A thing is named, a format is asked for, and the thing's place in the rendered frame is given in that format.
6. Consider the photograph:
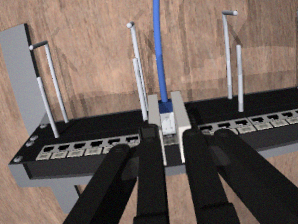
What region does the white ethernet plug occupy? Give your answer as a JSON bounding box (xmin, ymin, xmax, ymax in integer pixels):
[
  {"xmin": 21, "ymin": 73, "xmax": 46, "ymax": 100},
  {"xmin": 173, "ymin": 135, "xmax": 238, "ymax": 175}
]
[{"xmin": 158, "ymin": 99, "xmax": 176, "ymax": 135}]

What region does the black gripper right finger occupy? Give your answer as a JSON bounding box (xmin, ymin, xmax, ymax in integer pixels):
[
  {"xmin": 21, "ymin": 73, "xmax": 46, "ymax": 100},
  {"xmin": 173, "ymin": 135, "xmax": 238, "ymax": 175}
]
[{"xmin": 170, "ymin": 91, "xmax": 298, "ymax": 224}]

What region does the blue patch cable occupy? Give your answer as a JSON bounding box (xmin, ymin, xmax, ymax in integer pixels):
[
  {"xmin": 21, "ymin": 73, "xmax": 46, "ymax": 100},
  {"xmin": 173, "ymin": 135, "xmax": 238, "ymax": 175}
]
[{"xmin": 153, "ymin": 0, "xmax": 168, "ymax": 102}]

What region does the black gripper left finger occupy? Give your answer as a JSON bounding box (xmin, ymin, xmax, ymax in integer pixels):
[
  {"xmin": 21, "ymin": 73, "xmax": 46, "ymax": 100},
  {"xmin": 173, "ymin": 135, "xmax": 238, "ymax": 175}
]
[{"xmin": 63, "ymin": 94, "xmax": 170, "ymax": 224}]

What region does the dark grey patch panel rack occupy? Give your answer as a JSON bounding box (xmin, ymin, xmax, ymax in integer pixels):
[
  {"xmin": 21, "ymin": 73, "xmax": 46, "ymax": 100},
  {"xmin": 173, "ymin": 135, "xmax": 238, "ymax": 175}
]
[{"xmin": 0, "ymin": 10, "xmax": 298, "ymax": 214}]

